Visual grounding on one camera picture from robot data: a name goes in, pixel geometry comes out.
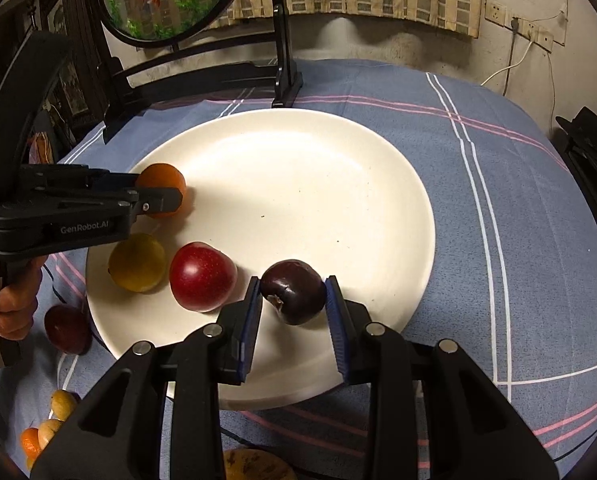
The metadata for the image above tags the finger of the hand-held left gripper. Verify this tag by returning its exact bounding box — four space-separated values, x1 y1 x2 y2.
61 186 184 221
21 164 144 196

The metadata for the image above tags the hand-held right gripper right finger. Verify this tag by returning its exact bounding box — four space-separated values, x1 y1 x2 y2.
325 276 559 480

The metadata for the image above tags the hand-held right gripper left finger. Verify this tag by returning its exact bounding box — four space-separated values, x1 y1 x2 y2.
31 276 263 480

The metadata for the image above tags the orange tangerine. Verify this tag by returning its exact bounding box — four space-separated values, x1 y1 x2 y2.
136 162 188 219

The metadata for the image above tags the dark purple plum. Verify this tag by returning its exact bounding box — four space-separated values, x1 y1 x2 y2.
260 259 327 326

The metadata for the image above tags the large tan speckled fruit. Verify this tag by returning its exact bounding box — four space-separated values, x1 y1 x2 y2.
222 449 299 480

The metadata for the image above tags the white oval plate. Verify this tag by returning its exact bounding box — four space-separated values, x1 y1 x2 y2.
85 108 435 411

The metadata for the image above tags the person's left hand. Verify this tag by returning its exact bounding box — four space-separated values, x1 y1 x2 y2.
0 255 46 343

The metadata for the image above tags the yellow orange round fruit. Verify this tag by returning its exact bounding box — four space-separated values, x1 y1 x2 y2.
108 232 168 293

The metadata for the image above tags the red apple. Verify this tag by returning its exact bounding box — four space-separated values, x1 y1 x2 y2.
169 241 239 313

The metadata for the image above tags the large dark red fruit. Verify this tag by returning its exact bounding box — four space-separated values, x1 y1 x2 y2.
44 304 93 356

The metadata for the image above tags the small tan fruit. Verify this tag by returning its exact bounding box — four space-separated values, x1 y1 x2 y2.
37 419 63 451
50 390 78 421

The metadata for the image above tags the blue striped tablecloth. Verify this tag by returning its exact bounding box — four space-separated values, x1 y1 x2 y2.
0 57 597 480

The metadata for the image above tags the small orange fruit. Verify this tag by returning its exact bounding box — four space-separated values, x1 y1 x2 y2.
20 427 43 468

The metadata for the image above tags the white power strip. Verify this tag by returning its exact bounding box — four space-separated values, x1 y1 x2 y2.
511 17 566 53

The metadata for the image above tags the thin grey cable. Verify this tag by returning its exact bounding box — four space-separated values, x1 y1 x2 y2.
547 50 557 131

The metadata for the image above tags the white power cable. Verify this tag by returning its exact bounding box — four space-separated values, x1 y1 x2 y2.
479 37 535 87

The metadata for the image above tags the white wall outlet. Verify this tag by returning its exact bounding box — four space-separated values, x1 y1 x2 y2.
485 0 509 26

